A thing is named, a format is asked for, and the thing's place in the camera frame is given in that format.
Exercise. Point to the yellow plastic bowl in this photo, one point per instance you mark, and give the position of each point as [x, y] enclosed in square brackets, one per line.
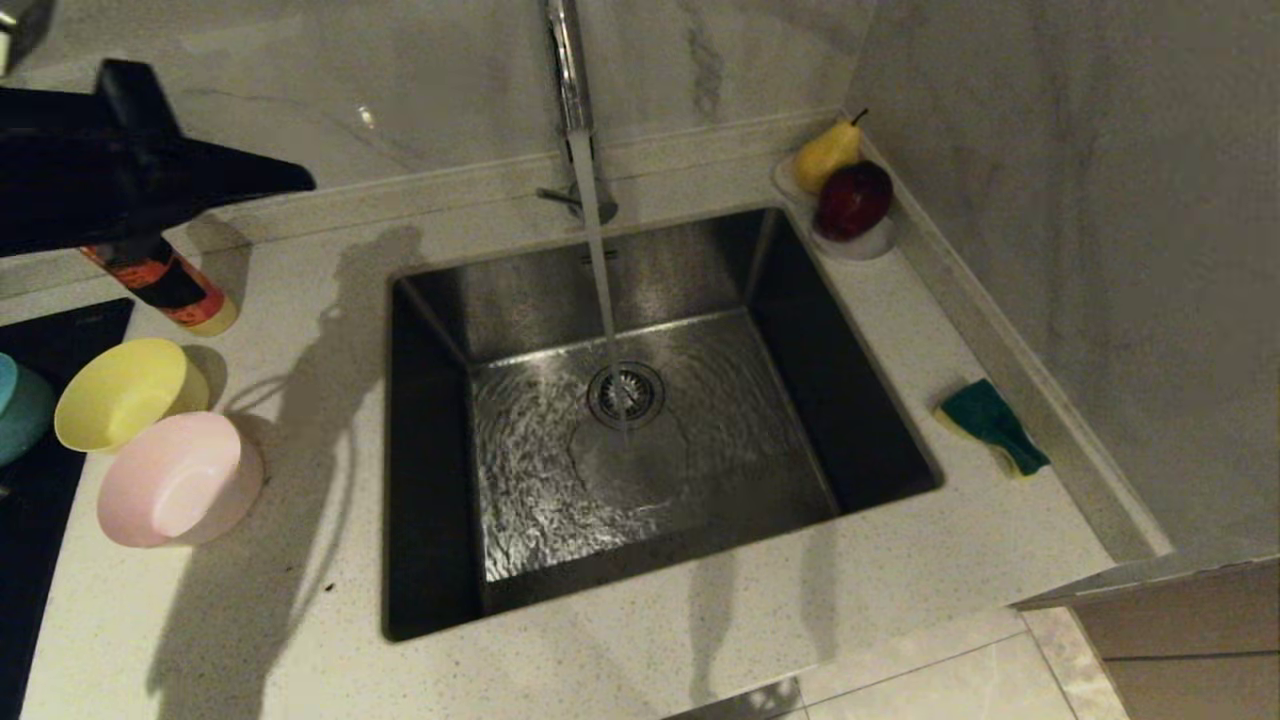
[125, 395]

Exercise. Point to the blue plastic bowl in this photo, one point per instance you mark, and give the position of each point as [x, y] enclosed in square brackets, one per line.
[22, 410]

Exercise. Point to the round metal drain strainer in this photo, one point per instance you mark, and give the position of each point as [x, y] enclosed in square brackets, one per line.
[645, 400]

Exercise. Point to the small white dish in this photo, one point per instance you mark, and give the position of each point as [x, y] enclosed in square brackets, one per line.
[860, 248]

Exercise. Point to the orange detergent bottle yellow cap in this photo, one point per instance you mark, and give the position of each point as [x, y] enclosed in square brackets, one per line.
[170, 285]

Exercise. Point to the yellow pear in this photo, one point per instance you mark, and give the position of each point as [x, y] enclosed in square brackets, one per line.
[825, 155]

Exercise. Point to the dark red apple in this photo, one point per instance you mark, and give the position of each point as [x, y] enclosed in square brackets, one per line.
[853, 200]

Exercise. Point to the black induction cooktop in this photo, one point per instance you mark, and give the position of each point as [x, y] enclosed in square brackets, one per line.
[40, 550]

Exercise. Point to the running water stream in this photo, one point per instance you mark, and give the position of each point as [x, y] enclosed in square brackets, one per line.
[600, 270]

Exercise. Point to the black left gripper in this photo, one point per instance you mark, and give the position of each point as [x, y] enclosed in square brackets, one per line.
[80, 170]

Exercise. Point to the stainless steel sink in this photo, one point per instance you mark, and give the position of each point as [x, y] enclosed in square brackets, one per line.
[750, 450]

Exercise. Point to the green yellow sponge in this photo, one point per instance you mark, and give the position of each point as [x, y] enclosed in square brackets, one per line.
[985, 415]

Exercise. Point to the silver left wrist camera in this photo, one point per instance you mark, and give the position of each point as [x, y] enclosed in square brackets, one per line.
[20, 35]

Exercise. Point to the chrome faucet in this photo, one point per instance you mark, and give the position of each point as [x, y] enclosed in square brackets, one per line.
[568, 70]

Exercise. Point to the pink plastic bowl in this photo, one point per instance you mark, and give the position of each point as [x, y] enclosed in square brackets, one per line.
[180, 480]

